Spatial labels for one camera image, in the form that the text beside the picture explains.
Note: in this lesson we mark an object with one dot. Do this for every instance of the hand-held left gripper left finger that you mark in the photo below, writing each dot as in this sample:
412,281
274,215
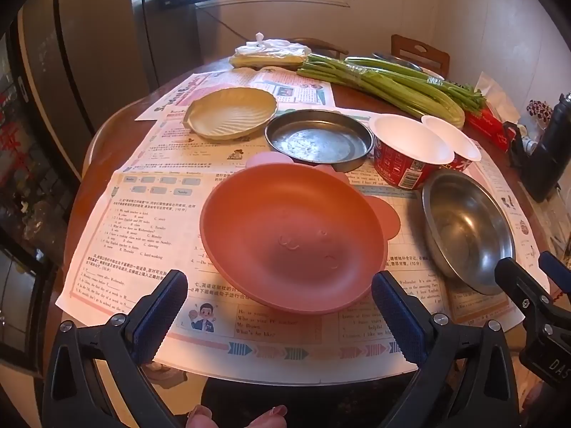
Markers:
163,316

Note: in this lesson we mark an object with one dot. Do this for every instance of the large red paper bowl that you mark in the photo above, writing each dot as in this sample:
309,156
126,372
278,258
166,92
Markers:
408,142

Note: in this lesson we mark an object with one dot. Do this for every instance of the wooden chair with cutout back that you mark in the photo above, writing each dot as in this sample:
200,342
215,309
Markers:
419,51

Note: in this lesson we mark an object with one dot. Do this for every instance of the leafy celery bundle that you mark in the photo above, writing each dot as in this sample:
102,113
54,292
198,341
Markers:
401,67

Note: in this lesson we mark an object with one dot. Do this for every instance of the person's left hand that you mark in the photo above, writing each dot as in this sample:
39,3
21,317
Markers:
200,417

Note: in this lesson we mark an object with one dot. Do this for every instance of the black thermos bottle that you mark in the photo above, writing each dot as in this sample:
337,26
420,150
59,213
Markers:
551,151

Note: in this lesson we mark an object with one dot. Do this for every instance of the stainless steel bowl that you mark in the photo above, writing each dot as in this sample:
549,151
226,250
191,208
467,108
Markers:
468,227

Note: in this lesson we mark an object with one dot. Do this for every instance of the white plate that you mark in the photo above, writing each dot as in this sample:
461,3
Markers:
433,73

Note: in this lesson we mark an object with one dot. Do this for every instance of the dark glass cabinet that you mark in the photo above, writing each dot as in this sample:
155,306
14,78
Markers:
26,187

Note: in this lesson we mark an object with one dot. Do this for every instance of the red tissue box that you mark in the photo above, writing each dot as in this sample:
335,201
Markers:
488,122

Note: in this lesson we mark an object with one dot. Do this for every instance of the pink bear-shaped plate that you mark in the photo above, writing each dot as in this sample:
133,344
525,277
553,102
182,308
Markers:
290,223

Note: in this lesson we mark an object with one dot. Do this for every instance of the steel basin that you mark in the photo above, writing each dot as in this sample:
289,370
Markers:
397,59

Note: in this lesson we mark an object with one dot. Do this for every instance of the dark clothing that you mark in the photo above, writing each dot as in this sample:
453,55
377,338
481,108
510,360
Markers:
312,403

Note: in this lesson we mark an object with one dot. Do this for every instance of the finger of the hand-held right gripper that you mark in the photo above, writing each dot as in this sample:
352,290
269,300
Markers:
519,281
555,268

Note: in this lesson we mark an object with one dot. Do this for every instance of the small white bottle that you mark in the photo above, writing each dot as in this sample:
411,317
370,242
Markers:
529,143

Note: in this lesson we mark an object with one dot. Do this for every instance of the grey refrigerator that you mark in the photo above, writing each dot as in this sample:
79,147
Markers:
80,53

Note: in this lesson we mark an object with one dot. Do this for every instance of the small red paper bowl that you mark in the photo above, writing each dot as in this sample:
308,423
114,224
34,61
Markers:
459,140

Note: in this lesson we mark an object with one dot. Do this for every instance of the shallow round metal pan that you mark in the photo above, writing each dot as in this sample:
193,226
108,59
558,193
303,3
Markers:
312,140

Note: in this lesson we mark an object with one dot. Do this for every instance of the black clip holder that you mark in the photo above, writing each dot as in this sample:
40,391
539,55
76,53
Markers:
513,142

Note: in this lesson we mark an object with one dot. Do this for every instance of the pale green leaf-shaped plate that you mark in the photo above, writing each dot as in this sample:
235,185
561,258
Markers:
232,113

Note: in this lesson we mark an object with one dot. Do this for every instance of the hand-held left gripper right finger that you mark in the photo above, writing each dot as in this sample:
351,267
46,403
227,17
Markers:
397,316

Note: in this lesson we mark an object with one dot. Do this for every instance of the white worksheet newspaper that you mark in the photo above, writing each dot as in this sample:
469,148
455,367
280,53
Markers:
147,232

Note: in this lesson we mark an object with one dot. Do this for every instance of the brown spotted pouch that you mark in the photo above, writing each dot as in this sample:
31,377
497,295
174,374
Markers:
539,113

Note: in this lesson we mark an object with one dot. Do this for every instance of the plastic bag of yellow food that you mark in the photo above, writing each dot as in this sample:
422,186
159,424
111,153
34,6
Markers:
267,53

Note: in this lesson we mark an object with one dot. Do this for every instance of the thick celery bundle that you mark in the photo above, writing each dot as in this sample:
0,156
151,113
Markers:
388,87

